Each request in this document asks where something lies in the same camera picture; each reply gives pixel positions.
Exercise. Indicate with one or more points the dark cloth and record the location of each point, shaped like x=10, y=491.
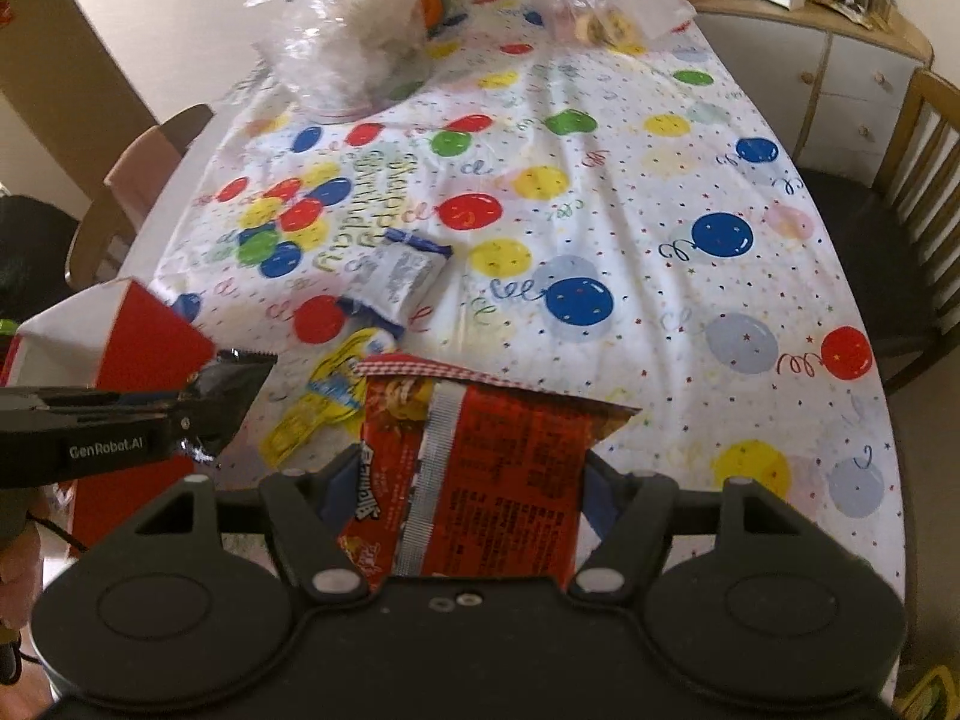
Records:
x=37, y=255

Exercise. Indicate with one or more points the yellow green bag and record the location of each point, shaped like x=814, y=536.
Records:
x=930, y=690

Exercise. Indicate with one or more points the red snack packet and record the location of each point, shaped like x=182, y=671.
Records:
x=510, y=480

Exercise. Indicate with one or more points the pale yellow small box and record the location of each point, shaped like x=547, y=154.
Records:
x=604, y=26

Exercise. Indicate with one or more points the balloon print tablecloth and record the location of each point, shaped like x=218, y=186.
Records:
x=600, y=202

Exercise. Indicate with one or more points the large clear plastic bag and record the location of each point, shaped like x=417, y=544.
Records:
x=352, y=30

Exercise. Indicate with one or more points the black glossy snack packet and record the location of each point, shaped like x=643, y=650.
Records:
x=236, y=390

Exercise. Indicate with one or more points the light wooden chair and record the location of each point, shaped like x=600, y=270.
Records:
x=135, y=180

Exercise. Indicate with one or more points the dark seat wooden chair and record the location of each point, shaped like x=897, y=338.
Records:
x=892, y=240

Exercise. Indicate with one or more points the red cardboard box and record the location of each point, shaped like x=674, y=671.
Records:
x=142, y=337

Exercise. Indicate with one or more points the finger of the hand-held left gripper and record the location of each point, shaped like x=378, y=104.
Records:
x=112, y=401
x=191, y=439

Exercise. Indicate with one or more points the white blue snack packet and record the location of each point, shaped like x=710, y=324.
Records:
x=397, y=277

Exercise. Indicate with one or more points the white drawer cabinet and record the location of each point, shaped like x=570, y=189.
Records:
x=780, y=67

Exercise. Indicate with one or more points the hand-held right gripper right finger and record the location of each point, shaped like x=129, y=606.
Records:
x=600, y=495

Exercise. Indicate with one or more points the yellow cartoon snack packet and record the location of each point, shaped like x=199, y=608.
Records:
x=322, y=397

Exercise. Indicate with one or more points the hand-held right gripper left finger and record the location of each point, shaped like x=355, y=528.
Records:
x=343, y=487

